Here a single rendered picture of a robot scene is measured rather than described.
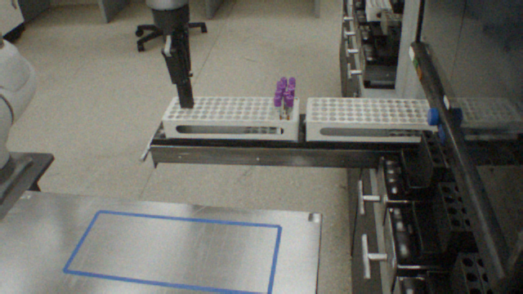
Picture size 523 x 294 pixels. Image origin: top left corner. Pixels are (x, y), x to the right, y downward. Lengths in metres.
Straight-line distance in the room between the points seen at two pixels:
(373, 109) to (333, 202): 1.05
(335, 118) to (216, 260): 0.40
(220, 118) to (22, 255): 0.48
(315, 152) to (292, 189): 1.10
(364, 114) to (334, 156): 0.11
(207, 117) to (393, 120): 0.40
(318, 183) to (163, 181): 0.75
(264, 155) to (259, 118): 0.08
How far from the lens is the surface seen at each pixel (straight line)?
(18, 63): 1.29
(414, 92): 1.06
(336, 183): 2.08
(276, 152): 0.95
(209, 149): 0.97
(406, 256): 0.74
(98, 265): 0.77
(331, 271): 1.73
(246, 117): 0.95
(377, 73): 1.31
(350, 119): 0.95
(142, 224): 0.81
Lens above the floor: 1.38
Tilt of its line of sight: 37 degrees down
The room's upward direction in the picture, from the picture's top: 4 degrees counter-clockwise
